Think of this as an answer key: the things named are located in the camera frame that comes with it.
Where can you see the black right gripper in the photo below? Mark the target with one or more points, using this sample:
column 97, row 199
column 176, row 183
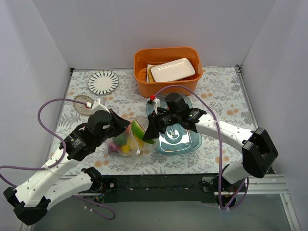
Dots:
column 155, row 122

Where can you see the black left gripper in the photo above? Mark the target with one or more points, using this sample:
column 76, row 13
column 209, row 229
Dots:
column 115, row 122

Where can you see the watermelon slice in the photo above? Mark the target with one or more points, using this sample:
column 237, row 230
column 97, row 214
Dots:
column 139, row 132

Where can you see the yellow mango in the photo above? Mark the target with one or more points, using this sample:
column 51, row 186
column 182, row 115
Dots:
column 133, row 147

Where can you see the clear zip top bag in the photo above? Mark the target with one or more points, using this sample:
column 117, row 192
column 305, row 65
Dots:
column 144, row 123

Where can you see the green pepper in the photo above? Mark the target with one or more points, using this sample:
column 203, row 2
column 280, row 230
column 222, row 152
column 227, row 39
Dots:
column 120, row 140

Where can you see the purple sweet potato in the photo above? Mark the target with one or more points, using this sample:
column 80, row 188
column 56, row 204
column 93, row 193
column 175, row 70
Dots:
column 113, row 148

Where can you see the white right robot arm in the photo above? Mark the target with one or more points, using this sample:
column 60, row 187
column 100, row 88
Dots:
column 256, row 146

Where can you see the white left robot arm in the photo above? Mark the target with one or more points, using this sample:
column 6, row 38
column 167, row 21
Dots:
column 32, row 199

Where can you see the brown speckled plate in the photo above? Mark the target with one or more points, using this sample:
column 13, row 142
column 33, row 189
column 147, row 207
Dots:
column 80, row 107

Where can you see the clear blue glass tray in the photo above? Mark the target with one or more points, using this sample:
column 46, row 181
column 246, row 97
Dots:
column 177, row 140

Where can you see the blue striped white plate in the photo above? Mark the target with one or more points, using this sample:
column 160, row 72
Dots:
column 103, row 82

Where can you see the orange plastic basin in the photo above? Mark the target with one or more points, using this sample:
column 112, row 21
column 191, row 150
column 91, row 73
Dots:
column 145, row 58

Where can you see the white rectangular tray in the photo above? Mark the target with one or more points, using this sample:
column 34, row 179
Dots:
column 171, row 71

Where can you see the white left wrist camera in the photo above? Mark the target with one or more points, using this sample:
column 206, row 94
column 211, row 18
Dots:
column 97, row 105

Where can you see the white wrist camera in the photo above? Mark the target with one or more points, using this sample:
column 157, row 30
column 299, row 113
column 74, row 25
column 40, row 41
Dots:
column 97, row 105
column 155, row 102

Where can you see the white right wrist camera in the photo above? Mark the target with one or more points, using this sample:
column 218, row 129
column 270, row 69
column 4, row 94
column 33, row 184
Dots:
column 155, row 102

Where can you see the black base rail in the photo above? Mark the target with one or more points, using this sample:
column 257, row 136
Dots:
column 158, row 188

